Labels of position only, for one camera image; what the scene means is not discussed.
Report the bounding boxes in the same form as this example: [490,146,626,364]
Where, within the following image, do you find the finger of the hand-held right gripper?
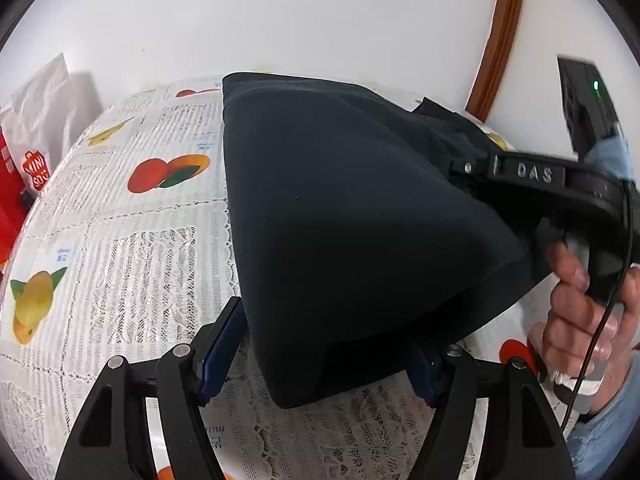
[447,156,496,178]

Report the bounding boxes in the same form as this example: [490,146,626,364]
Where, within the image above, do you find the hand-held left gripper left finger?
[54,296,248,480]

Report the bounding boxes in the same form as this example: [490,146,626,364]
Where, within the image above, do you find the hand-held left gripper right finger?
[405,342,576,480]

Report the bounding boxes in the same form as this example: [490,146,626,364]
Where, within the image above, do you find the black shirt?
[221,72,556,409]

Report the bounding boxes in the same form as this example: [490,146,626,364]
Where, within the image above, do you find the person's right forearm blue sleeve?
[567,350,640,478]

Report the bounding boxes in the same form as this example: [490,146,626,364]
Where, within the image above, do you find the person's right hand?
[542,240,640,413]

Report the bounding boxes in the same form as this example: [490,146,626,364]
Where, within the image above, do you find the fruit print lace tablecloth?
[0,76,576,480]

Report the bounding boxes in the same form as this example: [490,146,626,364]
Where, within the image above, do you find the red paper bag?
[0,127,28,271]

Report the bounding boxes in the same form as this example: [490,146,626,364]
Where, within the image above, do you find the white shopping bag orange logo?
[0,52,71,198]

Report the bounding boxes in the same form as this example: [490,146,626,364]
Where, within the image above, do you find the brown wooden door frame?
[465,0,527,122]

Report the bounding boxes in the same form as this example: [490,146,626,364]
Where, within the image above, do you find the black cable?
[560,180,636,433]

